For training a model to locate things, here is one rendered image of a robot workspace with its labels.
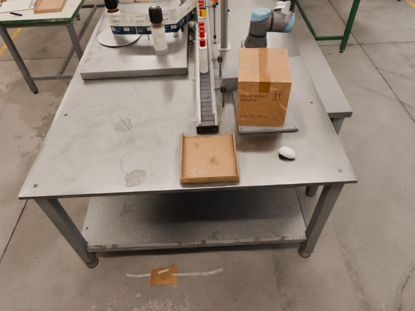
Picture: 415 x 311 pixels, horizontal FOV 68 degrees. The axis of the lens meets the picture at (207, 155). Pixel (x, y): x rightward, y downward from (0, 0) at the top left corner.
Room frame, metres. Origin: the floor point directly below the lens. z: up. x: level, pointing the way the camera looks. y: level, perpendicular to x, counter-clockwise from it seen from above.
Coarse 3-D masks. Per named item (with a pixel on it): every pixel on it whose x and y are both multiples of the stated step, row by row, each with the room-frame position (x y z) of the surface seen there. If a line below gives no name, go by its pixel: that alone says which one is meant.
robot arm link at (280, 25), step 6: (276, 6) 1.94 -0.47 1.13; (282, 6) 1.90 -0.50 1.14; (276, 12) 1.90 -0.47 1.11; (276, 18) 1.86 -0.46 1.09; (282, 18) 1.86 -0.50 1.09; (288, 18) 1.86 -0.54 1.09; (294, 18) 1.86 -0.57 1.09; (276, 24) 1.84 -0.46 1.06; (282, 24) 1.84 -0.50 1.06; (288, 24) 1.84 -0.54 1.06; (276, 30) 1.85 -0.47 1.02; (282, 30) 1.85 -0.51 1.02; (288, 30) 1.84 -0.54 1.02
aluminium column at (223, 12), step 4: (220, 0) 2.01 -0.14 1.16; (224, 0) 2.02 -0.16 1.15; (220, 4) 2.01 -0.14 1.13; (224, 4) 2.02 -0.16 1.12; (220, 8) 2.01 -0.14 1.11; (224, 8) 2.02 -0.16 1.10; (220, 12) 2.02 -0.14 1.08; (224, 12) 2.02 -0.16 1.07; (220, 16) 2.02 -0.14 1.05; (224, 16) 2.02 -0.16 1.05; (220, 20) 2.02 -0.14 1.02; (224, 20) 2.02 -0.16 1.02; (220, 24) 2.02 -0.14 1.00; (224, 24) 2.02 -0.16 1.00; (220, 28) 2.03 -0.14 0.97; (224, 28) 2.02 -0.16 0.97; (220, 32) 2.04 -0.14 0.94; (224, 32) 2.02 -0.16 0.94; (220, 36) 2.04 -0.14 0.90; (224, 36) 2.02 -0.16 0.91; (220, 40) 2.04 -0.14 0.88; (224, 40) 2.02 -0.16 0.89; (220, 44) 2.04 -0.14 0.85; (224, 44) 2.02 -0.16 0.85
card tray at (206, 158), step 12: (192, 144) 1.08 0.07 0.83; (204, 144) 1.08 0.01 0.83; (216, 144) 1.07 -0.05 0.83; (228, 144) 1.07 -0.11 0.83; (192, 156) 1.00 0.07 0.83; (204, 156) 1.00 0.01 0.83; (216, 156) 1.00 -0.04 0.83; (228, 156) 0.99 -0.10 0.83; (180, 168) 0.90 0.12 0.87; (192, 168) 0.93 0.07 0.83; (204, 168) 0.92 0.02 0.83; (216, 168) 0.92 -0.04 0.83; (228, 168) 0.91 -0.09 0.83; (180, 180) 0.85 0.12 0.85; (192, 180) 0.85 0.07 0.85; (204, 180) 0.84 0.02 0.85; (216, 180) 0.84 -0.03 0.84; (228, 180) 0.84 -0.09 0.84
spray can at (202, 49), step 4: (200, 40) 1.65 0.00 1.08; (204, 40) 1.65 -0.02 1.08; (200, 44) 1.65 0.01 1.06; (204, 44) 1.65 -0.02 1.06; (200, 48) 1.64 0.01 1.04; (204, 48) 1.64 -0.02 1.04; (200, 52) 1.64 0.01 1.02; (204, 52) 1.63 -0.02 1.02; (200, 56) 1.64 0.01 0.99; (204, 56) 1.63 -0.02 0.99; (200, 60) 1.64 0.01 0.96; (204, 60) 1.63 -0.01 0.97; (200, 64) 1.64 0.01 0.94; (204, 64) 1.63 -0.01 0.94; (200, 68) 1.64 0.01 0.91; (204, 68) 1.63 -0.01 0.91; (200, 72) 1.65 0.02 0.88; (204, 72) 1.63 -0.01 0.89
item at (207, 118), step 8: (208, 56) 1.83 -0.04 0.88; (208, 64) 1.74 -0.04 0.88; (208, 72) 1.65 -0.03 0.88; (200, 80) 1.56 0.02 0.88; (208, 80) 1.56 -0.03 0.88; (200, 88) 1.48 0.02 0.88; (208, 88) 1.48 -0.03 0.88; (200, 96) 1.41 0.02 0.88; (208, 96) 1.41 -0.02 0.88; (200, 104) 1.34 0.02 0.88; (208, 104) 1.33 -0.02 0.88; (208, 112) 1.27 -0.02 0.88; (208, 120) 1.20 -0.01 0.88
